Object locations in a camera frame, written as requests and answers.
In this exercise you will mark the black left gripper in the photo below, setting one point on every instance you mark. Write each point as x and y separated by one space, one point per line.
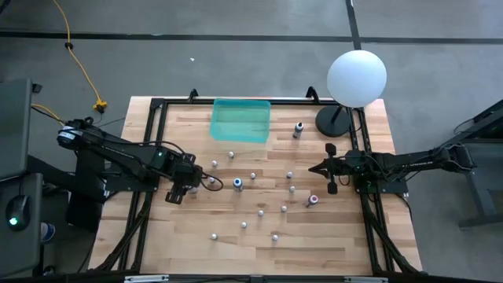
188 175

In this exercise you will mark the white globe lamp black base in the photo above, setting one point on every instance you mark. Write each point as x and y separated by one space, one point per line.
355 78

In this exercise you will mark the silver metal bracket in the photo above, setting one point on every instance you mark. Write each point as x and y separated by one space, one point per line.
146 278
365 280

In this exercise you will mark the large black-tip food coloring bottle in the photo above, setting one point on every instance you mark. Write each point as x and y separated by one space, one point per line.
298 129

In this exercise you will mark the black computer mouse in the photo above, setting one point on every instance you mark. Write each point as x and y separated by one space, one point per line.
17 210

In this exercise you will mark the grey side table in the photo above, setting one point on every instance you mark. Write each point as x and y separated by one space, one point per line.
19 243

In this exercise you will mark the grey box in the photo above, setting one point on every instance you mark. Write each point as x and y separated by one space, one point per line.
15 126

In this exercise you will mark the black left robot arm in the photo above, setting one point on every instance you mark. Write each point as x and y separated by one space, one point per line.
118 153

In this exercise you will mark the black metal side stand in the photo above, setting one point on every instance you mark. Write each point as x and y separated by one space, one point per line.
483 188

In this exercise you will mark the large blue-tip food coloring bottle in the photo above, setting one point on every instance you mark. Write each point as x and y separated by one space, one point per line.
237 184

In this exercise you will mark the black metal table frame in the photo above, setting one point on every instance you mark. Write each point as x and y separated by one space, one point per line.
156 103

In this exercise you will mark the large red-tip food coloring bottle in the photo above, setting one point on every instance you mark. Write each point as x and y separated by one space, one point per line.
312 200

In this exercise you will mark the teal translucent plastic bin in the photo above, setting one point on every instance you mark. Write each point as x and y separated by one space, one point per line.
236 122

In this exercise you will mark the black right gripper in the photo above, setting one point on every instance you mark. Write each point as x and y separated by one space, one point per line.
353 165

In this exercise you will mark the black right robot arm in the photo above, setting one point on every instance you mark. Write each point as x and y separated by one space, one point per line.
412 161

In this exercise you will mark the blue white container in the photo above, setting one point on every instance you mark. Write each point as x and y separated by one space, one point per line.
47 232

